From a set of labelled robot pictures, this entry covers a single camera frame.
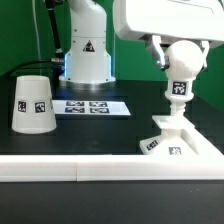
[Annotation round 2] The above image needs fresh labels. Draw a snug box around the thin white cable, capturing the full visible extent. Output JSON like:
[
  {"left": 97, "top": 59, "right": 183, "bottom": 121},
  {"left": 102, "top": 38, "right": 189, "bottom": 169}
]
[{"left": 32, "top": 0, "right": 43, "bottom": 76}]

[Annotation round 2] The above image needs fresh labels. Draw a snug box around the white lamp shade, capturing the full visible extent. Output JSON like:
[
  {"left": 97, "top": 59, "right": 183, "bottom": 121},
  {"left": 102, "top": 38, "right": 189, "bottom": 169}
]
[{"left": 12, "top": 75, "right": 57, "bottom": 134}]

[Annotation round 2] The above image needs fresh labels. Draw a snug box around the white right boundary bar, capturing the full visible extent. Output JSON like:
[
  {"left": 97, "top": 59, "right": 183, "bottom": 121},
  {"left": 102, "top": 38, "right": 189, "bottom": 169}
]
[{"left": 181, "top": 127, "right": 223, "bottom": 157}]

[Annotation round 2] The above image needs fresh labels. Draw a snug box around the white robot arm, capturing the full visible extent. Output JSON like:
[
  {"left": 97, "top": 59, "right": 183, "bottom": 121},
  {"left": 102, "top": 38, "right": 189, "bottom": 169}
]
[{"left": 59, "top": 0, "right": 224, "bottom": 90}]

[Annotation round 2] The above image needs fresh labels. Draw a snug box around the white front boundary bar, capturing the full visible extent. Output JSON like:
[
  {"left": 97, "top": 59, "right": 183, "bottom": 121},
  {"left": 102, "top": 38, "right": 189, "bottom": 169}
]
[{"left": 0, "top": 155, "right": 224, "bottom": 182}]

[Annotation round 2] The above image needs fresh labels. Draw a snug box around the white fiducial marker sheet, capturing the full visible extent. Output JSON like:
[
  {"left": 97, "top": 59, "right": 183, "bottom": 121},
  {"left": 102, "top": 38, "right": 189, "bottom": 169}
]
[{"left": 53, "top": 100, "right": 131, "bottom": 116}]

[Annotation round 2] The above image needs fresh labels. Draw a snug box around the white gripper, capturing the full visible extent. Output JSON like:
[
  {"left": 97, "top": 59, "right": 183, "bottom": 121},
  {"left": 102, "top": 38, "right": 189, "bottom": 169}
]
[{"left": 113, "top": 0, "right": 224, "bottom": 71}]

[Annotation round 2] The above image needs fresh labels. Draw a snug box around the black cable hose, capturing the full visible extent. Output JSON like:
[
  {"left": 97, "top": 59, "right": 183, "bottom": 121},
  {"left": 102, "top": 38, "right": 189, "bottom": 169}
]
[{"left": 9, "top": 0, "right": 66, "bottom": 77}]

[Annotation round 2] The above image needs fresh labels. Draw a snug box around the white lamp base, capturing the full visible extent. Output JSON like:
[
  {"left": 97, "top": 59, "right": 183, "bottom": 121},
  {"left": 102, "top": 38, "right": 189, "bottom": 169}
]
[{"left": 139, "top": 115, "right": 195, "bottom": 156}]

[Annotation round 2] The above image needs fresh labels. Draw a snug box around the white boundary bar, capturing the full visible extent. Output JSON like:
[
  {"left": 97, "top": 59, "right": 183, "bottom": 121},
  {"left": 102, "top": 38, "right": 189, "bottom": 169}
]
[
  {"left": 181, "top": 127, "right": 223, "bottom": 157},
  {"left": 0, "top": 155, "right": 224, "bottom": 182}
]

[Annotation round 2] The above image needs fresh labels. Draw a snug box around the white lamp bulb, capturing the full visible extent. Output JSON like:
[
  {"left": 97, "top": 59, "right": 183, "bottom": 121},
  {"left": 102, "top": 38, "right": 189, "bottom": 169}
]
[{"left": 165, "top": 40, "right": 204, "bottom": 117}]

